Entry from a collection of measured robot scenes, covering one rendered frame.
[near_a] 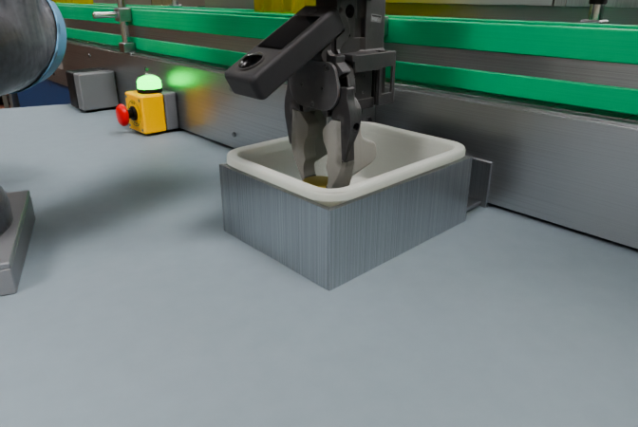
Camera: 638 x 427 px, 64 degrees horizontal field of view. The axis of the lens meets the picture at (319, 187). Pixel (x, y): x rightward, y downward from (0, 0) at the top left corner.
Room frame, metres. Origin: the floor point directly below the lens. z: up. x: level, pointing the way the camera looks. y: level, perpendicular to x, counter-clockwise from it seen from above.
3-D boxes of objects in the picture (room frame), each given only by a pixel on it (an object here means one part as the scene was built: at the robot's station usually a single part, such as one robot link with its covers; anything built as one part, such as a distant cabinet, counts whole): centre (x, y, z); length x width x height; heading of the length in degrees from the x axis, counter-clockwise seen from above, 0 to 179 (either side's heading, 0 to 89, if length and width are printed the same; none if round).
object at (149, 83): (0.95, 0.31, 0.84); 0.05 x 0.05 x 0.03
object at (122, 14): (1.09, 0.42, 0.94); 0.07 x 0.04 x 0.13; 133
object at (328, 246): (0.55, -0.05, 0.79); 0.27 x 0.17 x 0.08; 133
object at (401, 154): (0.53, -0.03, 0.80); 0.22 x 0.17 x 0.09; 133
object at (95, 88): (1.16, 0.51, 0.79); 0.08 x 0.08 x 0.08; 43
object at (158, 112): (0.95, 0.32, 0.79); 0.07 x 0.07 x 0.07; 43
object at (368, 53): (0.52, -0.02, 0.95); 0.09 x 0.08 x 0.12; 131
